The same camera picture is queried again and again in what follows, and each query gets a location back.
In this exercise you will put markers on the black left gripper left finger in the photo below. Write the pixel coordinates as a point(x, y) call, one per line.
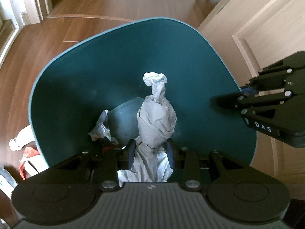
point(130, 152)

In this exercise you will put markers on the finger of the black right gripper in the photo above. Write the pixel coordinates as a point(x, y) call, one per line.
point(225, 102)
point(246, 91)

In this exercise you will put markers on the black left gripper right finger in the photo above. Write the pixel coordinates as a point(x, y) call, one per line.
point(170, 151)

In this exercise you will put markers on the grey paper bundle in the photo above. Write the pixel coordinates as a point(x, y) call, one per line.
point(156, 121)

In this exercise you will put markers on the dark teal plastic trash bin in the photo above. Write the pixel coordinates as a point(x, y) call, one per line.
point(107, 70)

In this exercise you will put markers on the red and white plastic bag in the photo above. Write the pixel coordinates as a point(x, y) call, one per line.
point(32, 163)

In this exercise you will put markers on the white paper wad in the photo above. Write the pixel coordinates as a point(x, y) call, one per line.
point(24, 137)

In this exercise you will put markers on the white cookie snack box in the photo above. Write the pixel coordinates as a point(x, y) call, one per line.
point(7, 183)

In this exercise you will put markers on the white bookshelf unit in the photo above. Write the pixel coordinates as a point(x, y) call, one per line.
point(10, 26)

